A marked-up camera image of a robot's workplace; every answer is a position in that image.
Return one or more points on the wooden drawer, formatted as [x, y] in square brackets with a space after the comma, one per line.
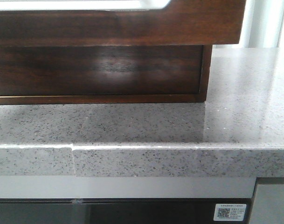
[109, 70]
[181, 22]

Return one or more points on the white curtain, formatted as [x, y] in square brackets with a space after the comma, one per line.
[263, 25]

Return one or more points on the dark wooden drawer cabinet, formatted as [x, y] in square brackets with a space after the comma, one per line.
[205, 74]

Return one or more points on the white QR code sticker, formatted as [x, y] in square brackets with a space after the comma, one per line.
[229, 212]

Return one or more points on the black glass oven door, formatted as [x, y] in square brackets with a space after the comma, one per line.
[115, 211]

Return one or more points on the grey cabinet panel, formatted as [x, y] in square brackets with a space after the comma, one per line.
[268, 202]

